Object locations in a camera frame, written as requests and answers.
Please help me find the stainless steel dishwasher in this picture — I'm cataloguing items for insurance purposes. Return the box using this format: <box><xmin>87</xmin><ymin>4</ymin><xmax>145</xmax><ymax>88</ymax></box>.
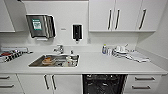
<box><xmin>81</xmin><ymin>73</ymin><xmax>129</xmax><ymax>94</ymax></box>

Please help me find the bowl with orange remains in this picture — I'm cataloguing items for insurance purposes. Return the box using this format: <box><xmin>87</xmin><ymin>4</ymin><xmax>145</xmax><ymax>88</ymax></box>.
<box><xmin>41</xmin><ymin>56</ymin><xmax>55</xmax><ymax>66</ymax></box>

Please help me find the small chrome sink knob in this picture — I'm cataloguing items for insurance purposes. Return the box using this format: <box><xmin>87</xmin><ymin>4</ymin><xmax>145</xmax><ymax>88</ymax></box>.
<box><xmin>69</xmin><ymin>49</ymin><xmax>75</xmax><ymax>56</ymax></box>

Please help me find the black cabinet handle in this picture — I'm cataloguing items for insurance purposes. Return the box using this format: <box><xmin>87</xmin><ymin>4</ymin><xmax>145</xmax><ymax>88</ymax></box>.
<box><xmin>138</xmin><ymin>8</ymin><xmax>148</xmax><ymax>31</ymax></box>
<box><xmin>114</xmin><ymin>8</ymin><xmax>121</xmax><ymax>31</ymax></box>
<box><xmin>106</xmin><ymin>8</ymin><xmax>113</xmax><ymax>31</ymax></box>

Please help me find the stack of white plates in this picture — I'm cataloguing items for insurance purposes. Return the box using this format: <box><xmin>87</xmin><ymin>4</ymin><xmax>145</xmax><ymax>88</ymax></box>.
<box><xmin>111</xmin><ymin>44</ymin><xmax>130</xmax><ymax>59</ymax></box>

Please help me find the black soap dispenser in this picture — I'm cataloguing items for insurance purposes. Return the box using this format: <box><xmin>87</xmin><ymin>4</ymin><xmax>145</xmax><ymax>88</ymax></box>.
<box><xmin>72</xmin><ymin>23</ymin><xmax>84</xmax><ymax>44</ymax></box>

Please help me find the small white bottle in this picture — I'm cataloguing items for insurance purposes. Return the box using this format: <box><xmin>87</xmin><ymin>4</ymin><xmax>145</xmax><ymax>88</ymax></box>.
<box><xmin>106</xmin><ymin>47</ymin><xmax>112</xmax><ymax>56</ymax></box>

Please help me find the steel sink basin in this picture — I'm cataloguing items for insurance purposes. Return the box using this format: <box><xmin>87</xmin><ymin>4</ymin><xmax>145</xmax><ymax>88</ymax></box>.
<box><xmin>27</xmin><ymin>53</ymin><xmax>81</xmax><ymax>69</ymax></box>

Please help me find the white wall cabinet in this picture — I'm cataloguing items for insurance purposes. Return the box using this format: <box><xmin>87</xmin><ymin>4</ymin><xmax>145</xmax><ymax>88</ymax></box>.
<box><xmin>88</xmin><ymin>0</ymin><xmax>168</xmax><ymax>34</ymax></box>
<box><xmin>0</xmin><ymin>0</ymin><xmax>28</xmax><ymax>34</ymax></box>

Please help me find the steel paper towel dispenser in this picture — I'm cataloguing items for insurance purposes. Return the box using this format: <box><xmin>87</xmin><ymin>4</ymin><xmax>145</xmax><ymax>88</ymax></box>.
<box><xmin>25</xmin><ymin>13</ymin><xmax>57</xmax><ymax>40</ymax></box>

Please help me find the white saucer plate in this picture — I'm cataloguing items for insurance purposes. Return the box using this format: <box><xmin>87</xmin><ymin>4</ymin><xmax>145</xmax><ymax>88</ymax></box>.
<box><xmin>64</xmin><ymin>55</ymin><xmax>80</xmax><ymax>67</ymax></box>

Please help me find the dish soap bottle blue label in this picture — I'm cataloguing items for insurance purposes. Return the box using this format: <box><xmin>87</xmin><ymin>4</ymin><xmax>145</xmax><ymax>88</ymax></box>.
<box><xmin>101</xmin><ymin>43</ymin><xmax>108</xmax><ymax>56</ymax></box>

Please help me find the black drying rack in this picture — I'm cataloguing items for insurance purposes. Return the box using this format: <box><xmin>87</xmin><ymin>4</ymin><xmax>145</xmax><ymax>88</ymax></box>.
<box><xmin>0</xmin><ymin>47</ymin><xmax>34</xmax><ymax>64</ymax></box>

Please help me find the white cup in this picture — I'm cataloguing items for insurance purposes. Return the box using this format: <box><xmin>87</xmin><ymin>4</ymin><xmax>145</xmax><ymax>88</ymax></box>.
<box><xmin>65</xmin><ymin>55</ymin><xmax>73</xmax><ymax>66</ymax></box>

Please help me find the white wall outlet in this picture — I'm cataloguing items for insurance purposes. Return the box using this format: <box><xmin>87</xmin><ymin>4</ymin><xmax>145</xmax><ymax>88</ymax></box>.
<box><xmin>86</xmin><ymin>37</ymin><xmax>92</xmax><ymax>45</ymax></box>

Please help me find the chrome faucet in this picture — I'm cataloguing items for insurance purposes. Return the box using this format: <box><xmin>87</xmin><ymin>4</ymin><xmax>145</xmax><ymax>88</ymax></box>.
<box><xmin>52</xmin><ymin>44</ymin><xmax>65</xmax><ymax>55</ymax></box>

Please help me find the white base cabinet unit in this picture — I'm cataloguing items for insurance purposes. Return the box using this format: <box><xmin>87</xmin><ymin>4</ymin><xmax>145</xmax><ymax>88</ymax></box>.
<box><xmin>0</xmin><ymin>72</ymin><xmax>168</xmax><ymax>94</ymax></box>

